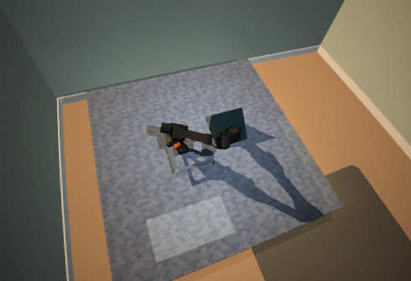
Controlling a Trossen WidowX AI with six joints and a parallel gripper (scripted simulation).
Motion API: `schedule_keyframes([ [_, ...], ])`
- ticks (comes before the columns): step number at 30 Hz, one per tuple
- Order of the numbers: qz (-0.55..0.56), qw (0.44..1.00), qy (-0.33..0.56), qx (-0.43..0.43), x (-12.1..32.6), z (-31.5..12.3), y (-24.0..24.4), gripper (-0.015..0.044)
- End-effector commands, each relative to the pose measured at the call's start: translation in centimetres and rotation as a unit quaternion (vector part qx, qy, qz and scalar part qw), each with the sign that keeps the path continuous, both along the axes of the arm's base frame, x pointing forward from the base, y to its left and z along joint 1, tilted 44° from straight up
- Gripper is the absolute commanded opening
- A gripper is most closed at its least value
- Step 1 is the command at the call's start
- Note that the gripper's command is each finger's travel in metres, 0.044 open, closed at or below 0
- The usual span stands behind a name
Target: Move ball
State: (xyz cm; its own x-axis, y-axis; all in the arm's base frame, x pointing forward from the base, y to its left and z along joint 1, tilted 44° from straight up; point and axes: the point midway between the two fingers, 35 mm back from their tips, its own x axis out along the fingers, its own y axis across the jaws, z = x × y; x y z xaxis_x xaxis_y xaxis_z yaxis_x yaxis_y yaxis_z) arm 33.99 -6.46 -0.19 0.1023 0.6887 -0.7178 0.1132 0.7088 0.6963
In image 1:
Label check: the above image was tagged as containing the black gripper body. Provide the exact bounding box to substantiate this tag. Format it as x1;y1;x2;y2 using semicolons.
176;138;189;154

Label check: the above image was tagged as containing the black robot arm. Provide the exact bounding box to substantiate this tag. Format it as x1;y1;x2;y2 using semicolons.
160;122;242;149

